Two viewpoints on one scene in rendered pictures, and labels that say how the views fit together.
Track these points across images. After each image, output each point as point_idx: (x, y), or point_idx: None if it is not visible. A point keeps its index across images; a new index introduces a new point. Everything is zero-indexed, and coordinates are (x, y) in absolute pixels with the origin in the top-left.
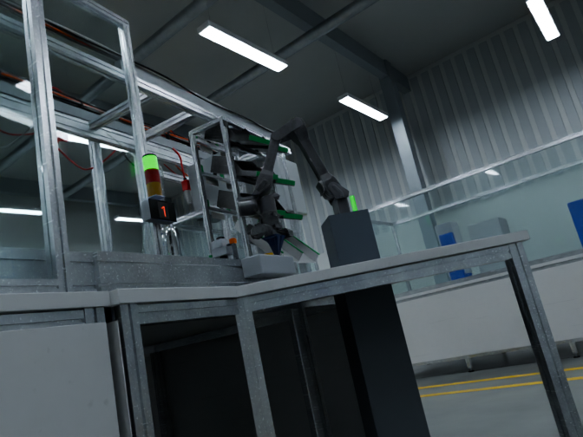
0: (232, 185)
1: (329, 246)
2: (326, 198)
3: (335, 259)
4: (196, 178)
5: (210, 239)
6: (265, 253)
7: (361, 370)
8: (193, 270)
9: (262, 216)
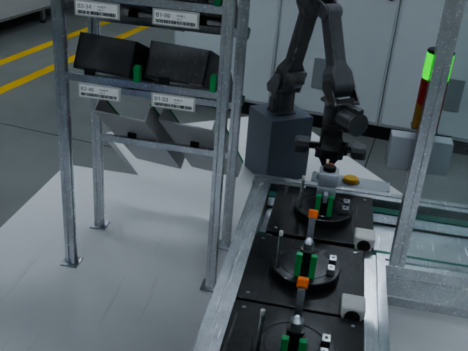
0: (244, 51)
1: (285, 148)
2: (284, 89)
3: (295, 163)
4: (232, 25)
5: (223, 164)
6: (357, 177)
7: None
8: None
9: (342, 129)
